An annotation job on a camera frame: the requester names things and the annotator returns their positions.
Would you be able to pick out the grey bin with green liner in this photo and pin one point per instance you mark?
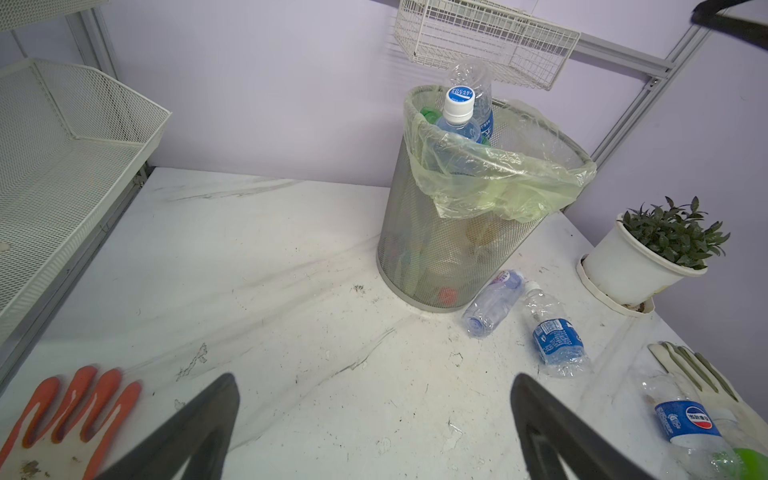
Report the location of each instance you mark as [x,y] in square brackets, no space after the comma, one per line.
[457,210]

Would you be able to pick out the pepsi bottle blue cap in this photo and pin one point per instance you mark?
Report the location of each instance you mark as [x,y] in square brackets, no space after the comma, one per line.
[696,443]

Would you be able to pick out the lime label bottle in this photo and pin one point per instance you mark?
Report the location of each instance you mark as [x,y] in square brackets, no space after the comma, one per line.
[751,464]

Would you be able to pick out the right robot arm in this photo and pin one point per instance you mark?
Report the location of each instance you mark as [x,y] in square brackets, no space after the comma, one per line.
[709,14]

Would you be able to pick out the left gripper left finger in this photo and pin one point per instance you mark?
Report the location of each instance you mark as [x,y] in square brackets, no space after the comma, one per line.
[193,442]

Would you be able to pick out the blue label water bottle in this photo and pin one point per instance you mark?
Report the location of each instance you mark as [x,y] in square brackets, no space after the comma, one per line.
[555,338]

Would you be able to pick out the green soda bottle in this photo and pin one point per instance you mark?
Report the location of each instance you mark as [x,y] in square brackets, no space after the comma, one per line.
[431,115]

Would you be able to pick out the white two-tier mesh shelf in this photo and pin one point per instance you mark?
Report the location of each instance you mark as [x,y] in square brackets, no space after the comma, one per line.
[72,138]

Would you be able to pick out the white wire wall basket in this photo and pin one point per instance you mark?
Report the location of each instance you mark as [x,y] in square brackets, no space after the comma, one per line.
[520,49]

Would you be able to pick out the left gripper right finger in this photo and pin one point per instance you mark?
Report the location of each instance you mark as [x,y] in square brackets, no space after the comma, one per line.
[552,437]

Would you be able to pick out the white green work glove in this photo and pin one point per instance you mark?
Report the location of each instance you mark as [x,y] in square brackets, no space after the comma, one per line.
[738,423]

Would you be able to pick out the red label clear bottle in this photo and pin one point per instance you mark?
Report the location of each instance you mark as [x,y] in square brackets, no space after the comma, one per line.
[447,297]

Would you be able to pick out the potted green plant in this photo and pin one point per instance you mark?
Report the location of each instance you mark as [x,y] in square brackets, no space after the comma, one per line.
[649,249]

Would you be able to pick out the orange work glove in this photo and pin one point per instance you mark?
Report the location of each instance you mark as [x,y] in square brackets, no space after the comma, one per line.
[74,442]

